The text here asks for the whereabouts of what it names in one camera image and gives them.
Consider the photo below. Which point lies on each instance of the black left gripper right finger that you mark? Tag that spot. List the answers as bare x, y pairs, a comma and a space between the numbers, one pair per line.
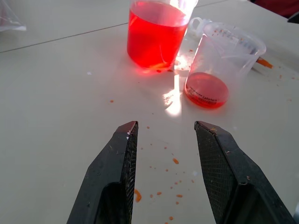
233, 172

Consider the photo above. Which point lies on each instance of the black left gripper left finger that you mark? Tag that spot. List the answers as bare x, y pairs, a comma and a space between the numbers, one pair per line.
107, 172

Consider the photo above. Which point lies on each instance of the clear syringe with orange tip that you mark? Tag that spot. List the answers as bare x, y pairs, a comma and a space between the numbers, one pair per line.
262, 62

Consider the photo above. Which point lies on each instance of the small clear plastic beaker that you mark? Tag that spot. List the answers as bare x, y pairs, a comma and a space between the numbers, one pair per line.
217, 67

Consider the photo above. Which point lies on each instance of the large clear beaker red liquid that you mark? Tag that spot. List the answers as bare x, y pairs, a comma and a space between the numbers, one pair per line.
153, 35

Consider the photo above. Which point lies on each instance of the dark grey object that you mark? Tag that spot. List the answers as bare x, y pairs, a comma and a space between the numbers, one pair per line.
294, 18

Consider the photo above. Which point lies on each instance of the dark red object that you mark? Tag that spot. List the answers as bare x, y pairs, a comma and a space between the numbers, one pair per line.
278, 5

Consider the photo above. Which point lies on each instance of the clear plastic bag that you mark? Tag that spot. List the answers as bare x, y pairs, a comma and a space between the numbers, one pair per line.
8, 17

